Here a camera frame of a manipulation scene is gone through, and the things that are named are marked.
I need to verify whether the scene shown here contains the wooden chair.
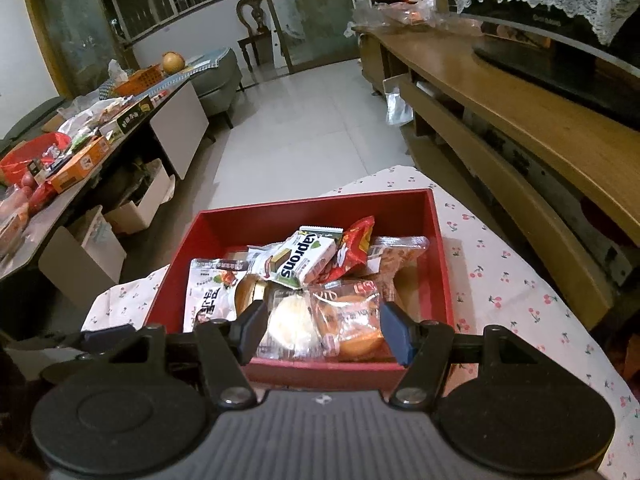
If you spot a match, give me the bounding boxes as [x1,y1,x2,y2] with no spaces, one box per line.
[236,0,281,73]

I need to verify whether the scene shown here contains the clear plastic bags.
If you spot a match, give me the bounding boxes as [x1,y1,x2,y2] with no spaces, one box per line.
[352,0,483,36]

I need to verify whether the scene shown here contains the round pastry packet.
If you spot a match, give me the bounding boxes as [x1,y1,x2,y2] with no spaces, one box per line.
[310,280,388,361]

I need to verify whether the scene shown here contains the orange flat box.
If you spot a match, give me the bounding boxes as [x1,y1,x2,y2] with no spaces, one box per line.
[47,136,111,193]

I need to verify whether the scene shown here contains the white green wafer packet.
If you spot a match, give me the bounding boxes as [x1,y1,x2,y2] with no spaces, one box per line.
[262,227,343,288]

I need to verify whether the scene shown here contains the black television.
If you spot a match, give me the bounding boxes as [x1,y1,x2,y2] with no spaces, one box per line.
[472,0,640,126]

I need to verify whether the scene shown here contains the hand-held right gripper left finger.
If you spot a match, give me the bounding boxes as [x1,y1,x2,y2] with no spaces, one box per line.
[102,300,271,407]

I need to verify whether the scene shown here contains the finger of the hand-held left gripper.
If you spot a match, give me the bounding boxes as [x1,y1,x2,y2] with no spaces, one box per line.
[0,327,137,356]
[40,355,108,386]

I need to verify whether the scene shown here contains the grey sofa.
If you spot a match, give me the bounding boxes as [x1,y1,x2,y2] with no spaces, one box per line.
[185,47,243,128]

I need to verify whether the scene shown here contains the red cardboard box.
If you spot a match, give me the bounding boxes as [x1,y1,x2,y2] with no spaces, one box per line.
[145,189,456,390]

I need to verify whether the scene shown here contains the orange basket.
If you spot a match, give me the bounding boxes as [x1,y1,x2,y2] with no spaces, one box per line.
[115,69,166,97]

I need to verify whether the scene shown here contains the white snack packet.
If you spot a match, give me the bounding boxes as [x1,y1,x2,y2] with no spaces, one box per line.
[182,257,251,333]

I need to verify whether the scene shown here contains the cherry print tablecloth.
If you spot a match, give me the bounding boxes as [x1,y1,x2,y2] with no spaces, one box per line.
[82,165,640,480]

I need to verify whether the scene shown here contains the dark top coffee table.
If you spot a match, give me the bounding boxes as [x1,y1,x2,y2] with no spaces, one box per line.
[0,77,211,301]

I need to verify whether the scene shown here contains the wooden tv cabinet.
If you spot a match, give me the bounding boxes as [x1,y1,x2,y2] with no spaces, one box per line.
[352,25,640,331]

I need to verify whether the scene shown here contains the red plastic bag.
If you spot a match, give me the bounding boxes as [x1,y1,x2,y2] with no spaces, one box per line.
[0,132,73,186]

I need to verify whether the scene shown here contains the silver foil bag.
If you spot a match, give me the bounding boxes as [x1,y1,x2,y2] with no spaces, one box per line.
[384,77,416,128]

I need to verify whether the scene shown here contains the gold snack packet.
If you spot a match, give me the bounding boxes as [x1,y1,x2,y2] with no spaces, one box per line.
[235,275,273,318]

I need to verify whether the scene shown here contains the red snack packet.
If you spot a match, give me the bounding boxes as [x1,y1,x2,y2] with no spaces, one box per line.
[320,216,376,281]

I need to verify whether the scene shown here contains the white open cardboard box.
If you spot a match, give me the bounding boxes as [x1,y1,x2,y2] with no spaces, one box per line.
[105,157,176,236]

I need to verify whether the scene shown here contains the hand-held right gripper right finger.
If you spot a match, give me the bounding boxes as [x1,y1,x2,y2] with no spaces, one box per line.
[379,301,548,407]

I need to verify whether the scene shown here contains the dark printed box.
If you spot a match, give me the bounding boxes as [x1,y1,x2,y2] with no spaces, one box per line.
[100,95,155,136]

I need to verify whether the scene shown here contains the clear cake packet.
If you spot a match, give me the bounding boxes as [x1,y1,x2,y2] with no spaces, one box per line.
[257,290,321,361]

